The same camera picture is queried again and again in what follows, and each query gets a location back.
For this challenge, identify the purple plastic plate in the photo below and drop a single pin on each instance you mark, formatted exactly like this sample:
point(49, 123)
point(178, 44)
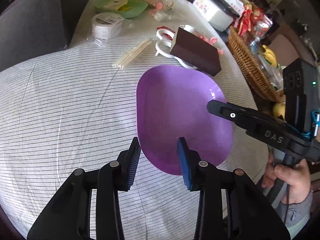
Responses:
point(171, 103)

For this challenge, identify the wicker basket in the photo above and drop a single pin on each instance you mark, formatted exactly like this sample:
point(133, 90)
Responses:
point(251, 69)

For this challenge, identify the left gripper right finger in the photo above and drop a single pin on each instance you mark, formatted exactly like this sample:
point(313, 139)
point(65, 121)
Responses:
point(230, 204)

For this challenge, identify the packaged white sticks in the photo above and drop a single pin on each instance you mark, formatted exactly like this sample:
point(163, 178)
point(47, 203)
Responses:
point(130, 56)

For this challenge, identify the person right hand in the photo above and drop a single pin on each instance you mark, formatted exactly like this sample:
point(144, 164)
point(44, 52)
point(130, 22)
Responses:
point(297, 178)

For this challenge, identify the red snack bags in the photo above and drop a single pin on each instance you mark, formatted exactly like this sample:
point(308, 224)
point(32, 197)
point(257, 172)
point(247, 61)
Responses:
point(251, 19)

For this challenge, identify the black storage box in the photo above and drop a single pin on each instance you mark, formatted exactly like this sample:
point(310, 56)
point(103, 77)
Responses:
point(33, 28)

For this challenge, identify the white tissue box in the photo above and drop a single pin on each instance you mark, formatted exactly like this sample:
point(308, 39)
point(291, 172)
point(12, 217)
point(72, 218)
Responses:
point(218, 19)

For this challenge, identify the brown sanding sponge block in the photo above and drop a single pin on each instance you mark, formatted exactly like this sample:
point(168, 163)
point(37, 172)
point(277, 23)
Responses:
point(195, 51)

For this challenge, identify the striped white tablecloth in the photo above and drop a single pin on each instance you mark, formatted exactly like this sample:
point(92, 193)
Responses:
point(71, 109)

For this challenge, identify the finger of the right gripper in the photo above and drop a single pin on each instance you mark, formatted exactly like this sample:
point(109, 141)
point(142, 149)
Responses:
point(243, 117)

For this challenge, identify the white plastic scissors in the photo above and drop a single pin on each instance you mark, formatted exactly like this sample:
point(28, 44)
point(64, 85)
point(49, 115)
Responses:
point(163, 47)

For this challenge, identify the white tape roll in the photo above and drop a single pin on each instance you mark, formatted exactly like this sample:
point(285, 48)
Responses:
point(106, 25)

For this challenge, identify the green plastic plate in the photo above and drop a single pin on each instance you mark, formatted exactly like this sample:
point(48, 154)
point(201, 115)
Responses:
point(131, 9)

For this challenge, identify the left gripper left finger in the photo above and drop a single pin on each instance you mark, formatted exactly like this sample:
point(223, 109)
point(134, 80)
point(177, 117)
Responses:
point(67, 214)

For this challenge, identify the bananas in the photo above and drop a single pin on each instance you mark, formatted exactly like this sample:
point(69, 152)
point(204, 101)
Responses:
point(270, 56)

